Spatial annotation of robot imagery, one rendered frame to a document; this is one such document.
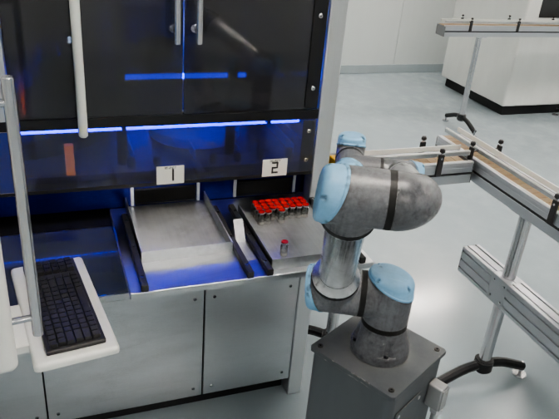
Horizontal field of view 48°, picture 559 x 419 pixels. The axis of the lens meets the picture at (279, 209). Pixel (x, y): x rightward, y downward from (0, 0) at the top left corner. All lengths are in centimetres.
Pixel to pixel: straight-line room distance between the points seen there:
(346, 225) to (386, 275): 37
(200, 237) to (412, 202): 88
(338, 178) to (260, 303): 121
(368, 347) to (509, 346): 166
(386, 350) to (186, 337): 91
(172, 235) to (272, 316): 63
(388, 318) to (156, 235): 74
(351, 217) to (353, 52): 621
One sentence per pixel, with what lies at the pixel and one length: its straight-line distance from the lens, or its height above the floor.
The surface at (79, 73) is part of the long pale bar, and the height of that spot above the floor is 136.
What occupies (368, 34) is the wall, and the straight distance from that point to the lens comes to 736.
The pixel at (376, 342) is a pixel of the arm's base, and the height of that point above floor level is 85.
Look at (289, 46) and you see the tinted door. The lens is 193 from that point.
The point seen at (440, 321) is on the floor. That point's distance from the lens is 322.
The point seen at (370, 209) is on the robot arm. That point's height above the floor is 132.
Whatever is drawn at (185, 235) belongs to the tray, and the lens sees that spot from 190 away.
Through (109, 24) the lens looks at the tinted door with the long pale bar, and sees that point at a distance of 180.
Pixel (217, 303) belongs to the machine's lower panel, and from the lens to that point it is 225.
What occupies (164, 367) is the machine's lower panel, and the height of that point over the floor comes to 26.
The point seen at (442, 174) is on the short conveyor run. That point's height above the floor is 89.
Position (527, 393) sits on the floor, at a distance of 297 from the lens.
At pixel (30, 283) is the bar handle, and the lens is 146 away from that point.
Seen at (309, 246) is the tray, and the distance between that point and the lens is 188.
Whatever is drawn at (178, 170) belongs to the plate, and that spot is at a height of 104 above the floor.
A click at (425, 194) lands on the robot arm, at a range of 118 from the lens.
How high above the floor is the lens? 183
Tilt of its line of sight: 27 degrees down
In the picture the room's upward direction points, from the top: 5 degrees clockwise
